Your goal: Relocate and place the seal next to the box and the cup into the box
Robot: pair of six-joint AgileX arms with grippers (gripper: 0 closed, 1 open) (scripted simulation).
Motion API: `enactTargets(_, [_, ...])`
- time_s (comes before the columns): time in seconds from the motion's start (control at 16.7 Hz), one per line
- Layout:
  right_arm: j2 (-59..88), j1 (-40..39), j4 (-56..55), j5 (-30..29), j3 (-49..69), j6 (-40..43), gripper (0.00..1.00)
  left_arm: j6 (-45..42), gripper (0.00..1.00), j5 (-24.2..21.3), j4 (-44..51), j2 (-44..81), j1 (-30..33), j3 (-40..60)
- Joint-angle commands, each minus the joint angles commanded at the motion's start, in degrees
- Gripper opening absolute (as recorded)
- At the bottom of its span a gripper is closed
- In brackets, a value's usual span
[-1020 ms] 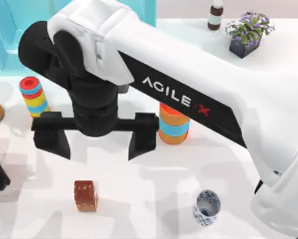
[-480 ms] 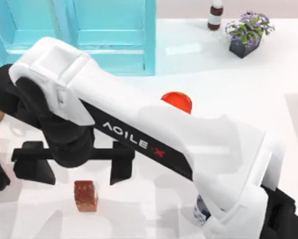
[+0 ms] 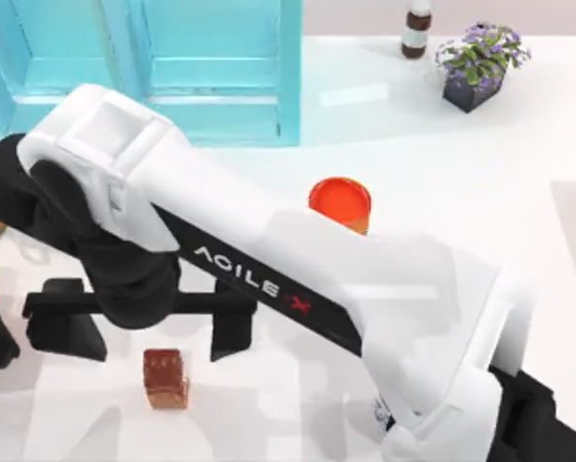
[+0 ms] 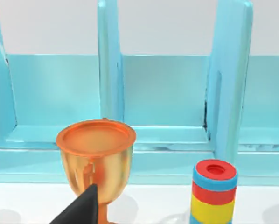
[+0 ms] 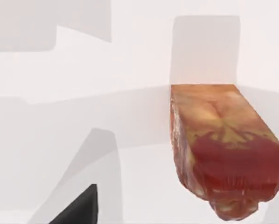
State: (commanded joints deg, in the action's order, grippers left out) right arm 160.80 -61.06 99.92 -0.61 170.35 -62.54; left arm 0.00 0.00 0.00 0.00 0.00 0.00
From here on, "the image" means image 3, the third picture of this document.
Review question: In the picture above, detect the brown bread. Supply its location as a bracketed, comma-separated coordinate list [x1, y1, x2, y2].
[142, 347, 192, 412]

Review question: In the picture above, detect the orange cup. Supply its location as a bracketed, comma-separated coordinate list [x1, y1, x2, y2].
[308, 176, 374, 238]

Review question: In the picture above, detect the light blue rack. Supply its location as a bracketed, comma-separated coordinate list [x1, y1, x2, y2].
[0, 0, 302, 148]

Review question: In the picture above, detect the brown and white bottle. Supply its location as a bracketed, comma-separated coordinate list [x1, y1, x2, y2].
[400, 0, 434, 61]

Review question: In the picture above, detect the purple flower plant pot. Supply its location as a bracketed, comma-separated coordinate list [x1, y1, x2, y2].
[433, 19, 533, 115]

